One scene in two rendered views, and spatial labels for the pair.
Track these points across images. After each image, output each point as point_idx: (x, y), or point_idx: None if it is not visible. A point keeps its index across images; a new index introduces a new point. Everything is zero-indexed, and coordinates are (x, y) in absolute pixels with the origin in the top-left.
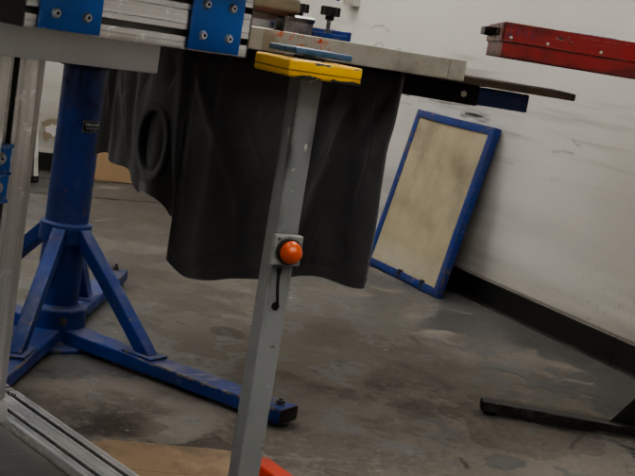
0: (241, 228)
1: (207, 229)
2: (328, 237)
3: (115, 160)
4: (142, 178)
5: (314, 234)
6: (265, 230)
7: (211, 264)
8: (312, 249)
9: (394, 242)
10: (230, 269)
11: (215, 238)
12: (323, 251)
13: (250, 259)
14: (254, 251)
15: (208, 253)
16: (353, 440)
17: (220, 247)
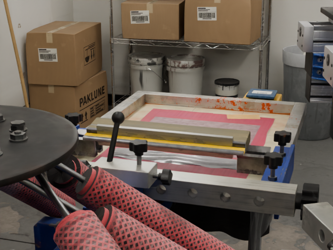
0: (229, 209)
1: (248, 215)
2: (175, 206)
3: (255, 248)
4: (269, 218)
5: (184, 206)
6: (216, 207)
7: (242, 232)
8: (183, 214)
9: None
10: (231, 231)
11: (242, 218)
12: (176, 214)
13: (222, 222)
14: (221, 218)
15: (245, 226)
16: None
17: (238, 222)
